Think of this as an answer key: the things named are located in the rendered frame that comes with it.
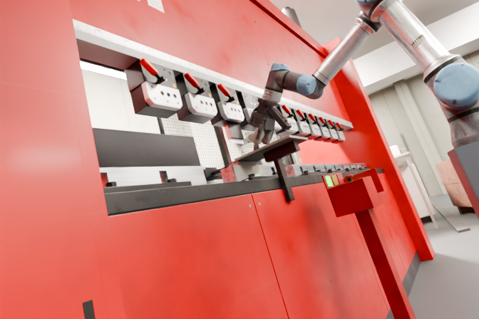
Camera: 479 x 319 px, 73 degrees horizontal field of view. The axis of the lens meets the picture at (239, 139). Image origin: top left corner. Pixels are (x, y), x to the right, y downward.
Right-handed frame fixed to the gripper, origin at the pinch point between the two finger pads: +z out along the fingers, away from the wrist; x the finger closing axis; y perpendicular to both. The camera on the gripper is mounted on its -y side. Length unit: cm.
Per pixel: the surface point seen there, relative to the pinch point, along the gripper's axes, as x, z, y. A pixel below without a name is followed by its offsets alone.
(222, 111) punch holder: 8.8, -10.6, 17.9
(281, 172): -0.1, 5.6, -12.3
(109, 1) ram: 56, -37, 37
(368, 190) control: -19.4, 2.8, -40.7
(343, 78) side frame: -216, -59, 62
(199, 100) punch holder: 23.7, -13.1, 18.1
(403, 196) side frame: -217, 34, -27
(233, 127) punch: 0.1, -4.3, 16.9
